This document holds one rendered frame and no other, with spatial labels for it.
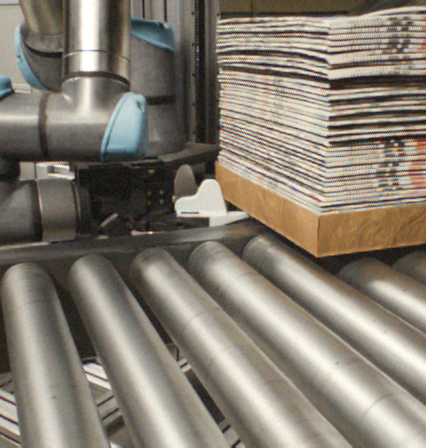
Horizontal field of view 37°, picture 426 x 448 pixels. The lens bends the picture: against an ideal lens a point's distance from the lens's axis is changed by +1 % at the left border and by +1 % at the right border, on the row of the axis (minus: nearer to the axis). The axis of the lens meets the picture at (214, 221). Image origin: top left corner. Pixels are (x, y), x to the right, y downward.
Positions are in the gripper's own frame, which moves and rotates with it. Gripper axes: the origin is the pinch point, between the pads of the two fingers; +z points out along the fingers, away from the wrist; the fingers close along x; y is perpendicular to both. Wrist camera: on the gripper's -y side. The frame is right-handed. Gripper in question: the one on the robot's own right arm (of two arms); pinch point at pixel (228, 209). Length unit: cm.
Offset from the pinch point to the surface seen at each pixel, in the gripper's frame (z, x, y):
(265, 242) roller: -1.8, -15.2, 0.2
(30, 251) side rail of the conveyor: -26.2, -9.5, 0.3
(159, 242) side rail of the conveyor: -12.8, -11.4, 0.3
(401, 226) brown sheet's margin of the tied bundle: 8.8, -24.4, 3.5
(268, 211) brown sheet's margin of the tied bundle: -0.5, -13.1, 3.1
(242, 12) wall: 289, 672, 51
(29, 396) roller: -28.7, -37.1, -0.3
